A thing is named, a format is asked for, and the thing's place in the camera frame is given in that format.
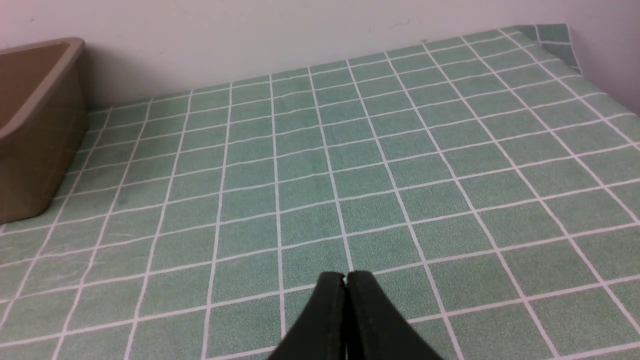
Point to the green checkered table cloth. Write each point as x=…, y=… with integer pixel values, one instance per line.
x=491, y=189

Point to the olive green plastic bin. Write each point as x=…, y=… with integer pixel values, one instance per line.
x=43, y=120

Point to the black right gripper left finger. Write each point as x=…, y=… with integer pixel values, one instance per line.
x=317, y=334

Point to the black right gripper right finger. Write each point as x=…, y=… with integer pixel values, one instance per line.
x=375, y=329

